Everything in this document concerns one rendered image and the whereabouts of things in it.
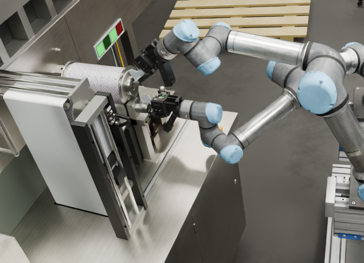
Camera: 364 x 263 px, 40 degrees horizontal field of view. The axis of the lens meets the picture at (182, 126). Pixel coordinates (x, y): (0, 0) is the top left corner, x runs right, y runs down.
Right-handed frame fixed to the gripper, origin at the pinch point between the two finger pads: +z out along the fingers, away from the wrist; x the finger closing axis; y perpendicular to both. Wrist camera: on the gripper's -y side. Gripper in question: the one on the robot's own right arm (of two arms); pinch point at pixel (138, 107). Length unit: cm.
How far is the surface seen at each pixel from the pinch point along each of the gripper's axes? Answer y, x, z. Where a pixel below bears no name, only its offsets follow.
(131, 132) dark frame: -1.8, 12.8, -2.9
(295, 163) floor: -109, -86, -41
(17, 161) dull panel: 2, 42, 30
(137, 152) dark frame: -12.3, 13.3, -2.9
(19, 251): 2, 75, 4
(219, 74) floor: -109, -169, 40
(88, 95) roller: 27.5, 27.8, -1.9
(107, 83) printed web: 19.6, 11.2, 2.6
